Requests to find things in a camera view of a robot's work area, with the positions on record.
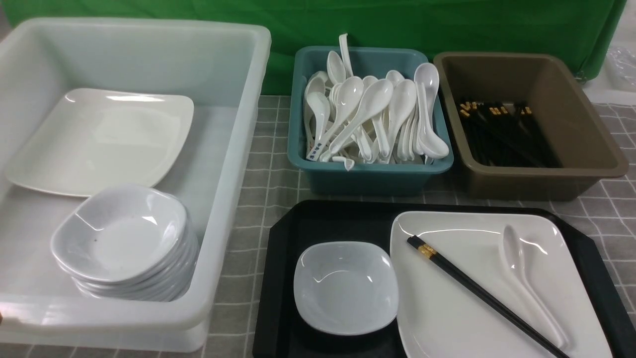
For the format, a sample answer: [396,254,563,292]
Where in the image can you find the small white bowl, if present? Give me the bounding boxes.
[293,242,399,336]

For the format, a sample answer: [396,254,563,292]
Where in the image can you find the black chopsticks gold band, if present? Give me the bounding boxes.
[407,235,568,358]

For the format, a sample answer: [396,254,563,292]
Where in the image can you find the white square plate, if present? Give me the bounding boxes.
[4,88,194,197]
[390,211,613,358]

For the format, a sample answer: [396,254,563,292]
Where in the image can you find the white ceramic soup spoon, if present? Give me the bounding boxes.
[499,224,569,352]

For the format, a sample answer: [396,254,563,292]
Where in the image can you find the white square plate in bin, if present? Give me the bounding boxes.
[4,88,194,197]

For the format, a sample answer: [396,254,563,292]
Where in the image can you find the grey checked tablecloth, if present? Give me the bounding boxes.
[1,96,635,358]

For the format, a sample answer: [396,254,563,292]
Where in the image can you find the pile of white soup spoons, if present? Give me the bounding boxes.
[302,33,450,171]

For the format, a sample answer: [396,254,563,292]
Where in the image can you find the large white plastic bin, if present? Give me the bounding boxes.
[1,18,271,357]

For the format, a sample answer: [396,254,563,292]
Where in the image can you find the bundle of black chopsticks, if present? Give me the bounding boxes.
[456,98,562,168]

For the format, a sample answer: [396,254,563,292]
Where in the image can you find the stack of white bowls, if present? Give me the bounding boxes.
[50,185,200,302]

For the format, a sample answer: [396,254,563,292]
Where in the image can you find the brown plastic chopstick bin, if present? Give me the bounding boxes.
[434,52,629,201]

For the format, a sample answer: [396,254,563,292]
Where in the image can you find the green backdrop cloth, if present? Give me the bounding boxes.
[1,0,626,95]

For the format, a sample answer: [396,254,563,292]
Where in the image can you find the clear plastic bag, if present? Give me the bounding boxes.
[606,45,636,92]

